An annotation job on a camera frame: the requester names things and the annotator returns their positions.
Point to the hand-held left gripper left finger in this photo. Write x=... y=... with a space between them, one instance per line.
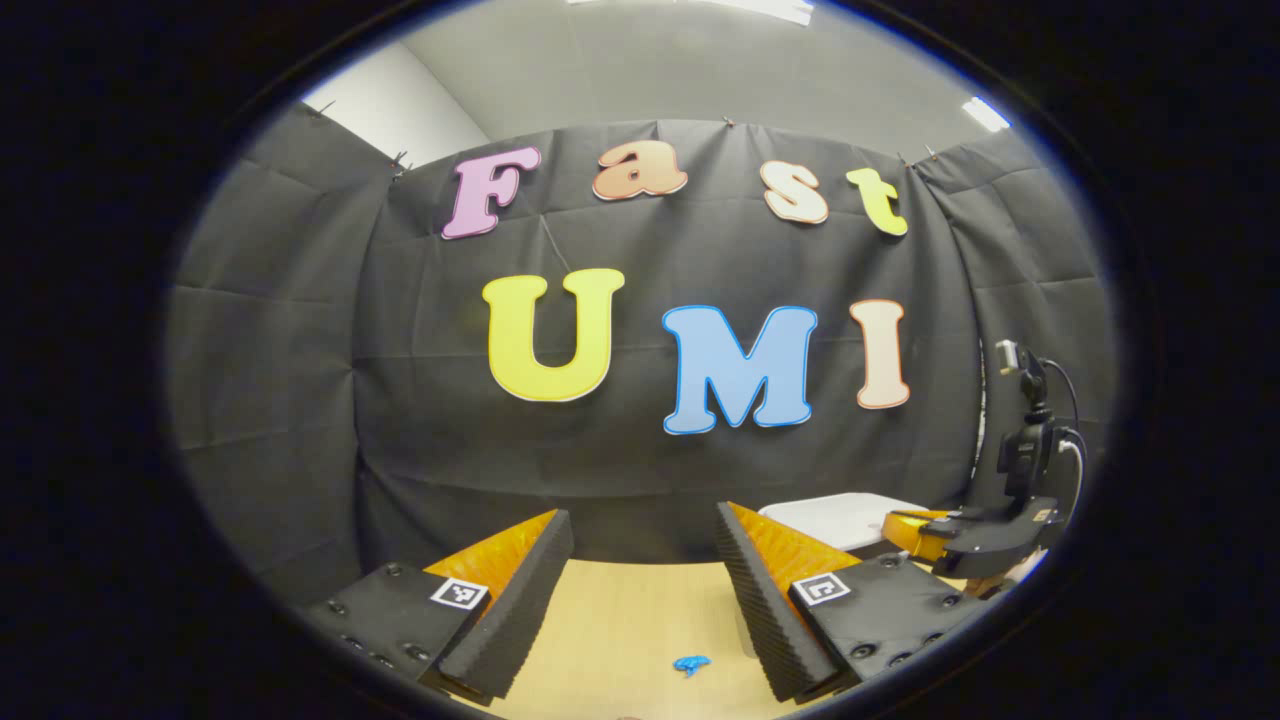
x=525 y=610

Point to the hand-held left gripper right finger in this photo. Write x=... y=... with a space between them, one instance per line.
x=765 y=610

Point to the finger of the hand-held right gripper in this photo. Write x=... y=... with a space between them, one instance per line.
x=920 y=532

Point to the white desktop garbage bin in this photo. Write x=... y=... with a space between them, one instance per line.
x=840 y=518

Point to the blue paper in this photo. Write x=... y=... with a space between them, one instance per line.
x=691 y=665

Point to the wooden desktop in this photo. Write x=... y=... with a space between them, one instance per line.
x=630 y=620

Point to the thin white pole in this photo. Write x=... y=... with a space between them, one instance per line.
x=981 y=420

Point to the black backdrop cloth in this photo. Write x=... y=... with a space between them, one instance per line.
x=420 y=400

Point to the small ceiling light panel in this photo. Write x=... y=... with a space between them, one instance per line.
x=985 y=113

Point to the long ceiling light panel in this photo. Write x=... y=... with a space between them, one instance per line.
x=740 y=8

